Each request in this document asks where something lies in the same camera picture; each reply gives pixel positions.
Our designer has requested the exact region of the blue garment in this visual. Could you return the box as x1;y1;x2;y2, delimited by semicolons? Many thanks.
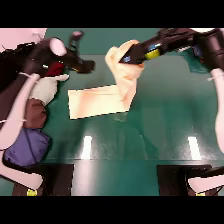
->
3;127;52;168

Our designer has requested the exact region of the brown garment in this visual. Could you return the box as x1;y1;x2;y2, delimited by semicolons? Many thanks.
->
22;98;48;131

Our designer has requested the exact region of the cream shirt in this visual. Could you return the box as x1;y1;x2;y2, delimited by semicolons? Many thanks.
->
67;39;146;121

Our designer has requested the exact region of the black garment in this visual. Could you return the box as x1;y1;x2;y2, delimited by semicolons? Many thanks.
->
0;42;38;93

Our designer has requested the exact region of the white garment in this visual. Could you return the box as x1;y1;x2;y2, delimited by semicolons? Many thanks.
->
28;73;71;106

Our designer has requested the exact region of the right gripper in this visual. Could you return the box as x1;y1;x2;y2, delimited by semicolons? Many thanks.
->
119;41;152;66

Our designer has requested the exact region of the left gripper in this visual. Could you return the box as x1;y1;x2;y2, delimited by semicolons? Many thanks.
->
63;51;97;75

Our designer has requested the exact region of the red garment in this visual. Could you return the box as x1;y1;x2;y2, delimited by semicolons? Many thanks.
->
44;61;66;78

